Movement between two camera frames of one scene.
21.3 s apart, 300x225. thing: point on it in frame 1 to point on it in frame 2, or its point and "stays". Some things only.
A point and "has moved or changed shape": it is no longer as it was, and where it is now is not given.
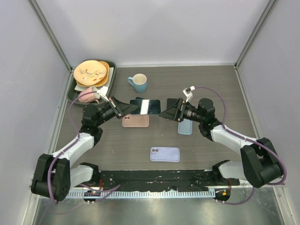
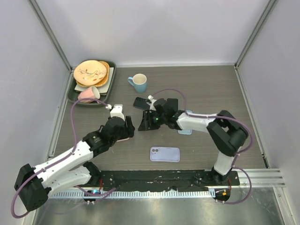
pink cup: [90, 97] stays
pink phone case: [136, 120] has moved or changed shape
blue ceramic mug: [139, 81] stays
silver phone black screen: [170, 102] stays
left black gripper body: [109, 111] to [126, 132]
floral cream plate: [90, 72] stays
